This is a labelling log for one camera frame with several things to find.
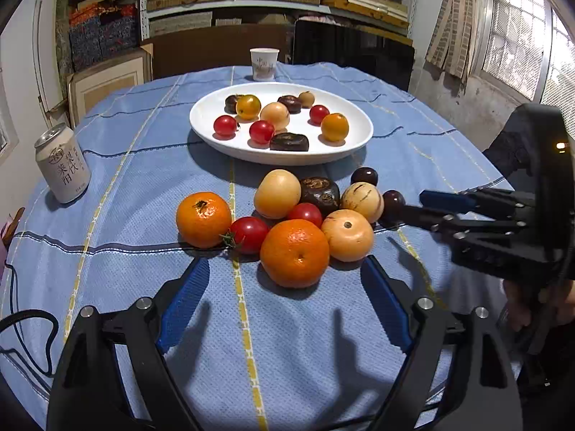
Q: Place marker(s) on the pale yellow round fruit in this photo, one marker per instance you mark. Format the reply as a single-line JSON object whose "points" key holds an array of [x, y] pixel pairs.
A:
{"points": [[274, 115], [277, 193], [347, 235]]}

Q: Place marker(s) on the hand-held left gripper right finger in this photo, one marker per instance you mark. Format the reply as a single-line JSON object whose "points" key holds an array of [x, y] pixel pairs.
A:
{"points": [[386, 305]]}

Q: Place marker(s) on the beige picture frame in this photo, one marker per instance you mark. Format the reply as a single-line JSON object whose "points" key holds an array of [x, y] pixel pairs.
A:
{"points": [[105, 85]]}

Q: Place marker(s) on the red cherry tomato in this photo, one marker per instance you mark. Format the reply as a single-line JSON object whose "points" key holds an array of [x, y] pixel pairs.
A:
{"points": [[225, 125], [249, 235], [319, 114], [262, 131], [305, 214]]}

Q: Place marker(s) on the large orange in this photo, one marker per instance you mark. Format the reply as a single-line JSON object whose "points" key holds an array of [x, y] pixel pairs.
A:
{"points": [[294, 253]]}

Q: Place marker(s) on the white round plate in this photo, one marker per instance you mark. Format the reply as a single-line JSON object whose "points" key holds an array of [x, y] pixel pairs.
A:
{"points": [[211, 107]]}

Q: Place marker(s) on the brick-patterned curtain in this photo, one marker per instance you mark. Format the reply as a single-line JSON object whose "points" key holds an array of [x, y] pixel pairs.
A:
{"points": [[453, 22]]}

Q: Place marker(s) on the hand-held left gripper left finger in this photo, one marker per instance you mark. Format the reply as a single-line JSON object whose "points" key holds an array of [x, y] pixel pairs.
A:
{"points": [[184, 305]]}

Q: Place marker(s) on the window with white grille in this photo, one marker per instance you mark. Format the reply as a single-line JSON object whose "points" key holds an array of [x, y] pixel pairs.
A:
{"points": [[521, 40]]}

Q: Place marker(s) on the person's right hand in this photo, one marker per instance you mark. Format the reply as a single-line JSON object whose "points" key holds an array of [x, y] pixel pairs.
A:
{"points": [[516, 309]]}

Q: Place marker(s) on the mottled green panel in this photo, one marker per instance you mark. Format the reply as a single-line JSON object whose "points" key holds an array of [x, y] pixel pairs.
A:
{"points": [[63, 36]]}

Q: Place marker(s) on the white paper cup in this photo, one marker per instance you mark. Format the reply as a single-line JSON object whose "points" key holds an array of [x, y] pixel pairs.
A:
{"points": [[264, 63]]}

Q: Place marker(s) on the dark purple plum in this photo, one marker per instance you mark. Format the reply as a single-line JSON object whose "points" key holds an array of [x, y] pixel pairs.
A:
{"points": [[364, 176], [393, 201]]}

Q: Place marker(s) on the white drink can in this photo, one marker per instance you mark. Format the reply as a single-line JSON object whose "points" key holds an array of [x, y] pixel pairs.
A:
{"points": [[63, 164]]}

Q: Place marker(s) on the yellow-orange tomato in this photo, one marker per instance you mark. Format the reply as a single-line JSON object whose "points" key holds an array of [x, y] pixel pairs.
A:
{"points": [[334, 127], [248, 107]]}

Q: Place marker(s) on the dark brown water chestnut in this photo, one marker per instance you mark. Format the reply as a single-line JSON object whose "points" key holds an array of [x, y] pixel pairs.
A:
{"points": [[319, 195], [289, 103], [231, 103], [289, 142]]}

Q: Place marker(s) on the white metal shelf rack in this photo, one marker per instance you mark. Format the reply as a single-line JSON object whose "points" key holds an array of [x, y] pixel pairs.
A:
{"points": [[144, 0]]}

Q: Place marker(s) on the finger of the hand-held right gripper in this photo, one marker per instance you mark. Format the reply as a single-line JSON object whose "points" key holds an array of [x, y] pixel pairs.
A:
{"points": [[422, 217], [442, 198]]}

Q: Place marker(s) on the brown board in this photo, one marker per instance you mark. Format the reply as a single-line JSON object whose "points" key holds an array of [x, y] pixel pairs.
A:
{"points": [[215, 51]]}

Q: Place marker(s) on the small tan round fruit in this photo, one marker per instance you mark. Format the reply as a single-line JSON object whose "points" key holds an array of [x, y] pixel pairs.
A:
{"points": [[306, 98]]}

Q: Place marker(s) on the black jacket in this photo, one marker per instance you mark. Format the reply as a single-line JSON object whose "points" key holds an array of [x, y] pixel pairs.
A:
{"points": [[503, 152]]}

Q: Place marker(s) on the stack of blue patterned boxes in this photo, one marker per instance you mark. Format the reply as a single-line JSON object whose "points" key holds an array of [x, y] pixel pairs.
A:
{"points": [[99, 36]]}

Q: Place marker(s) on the blue striped tablecloth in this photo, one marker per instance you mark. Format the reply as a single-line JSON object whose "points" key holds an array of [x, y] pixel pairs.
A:
{"points": [[134, 188]]}

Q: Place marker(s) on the small tangerine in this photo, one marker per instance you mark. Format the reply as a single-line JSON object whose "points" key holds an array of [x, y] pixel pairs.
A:
{"points": [[203, 219]]}

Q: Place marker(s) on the black glossy panel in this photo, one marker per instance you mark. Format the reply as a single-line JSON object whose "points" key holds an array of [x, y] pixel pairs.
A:
{"points": [[355, 54]]}

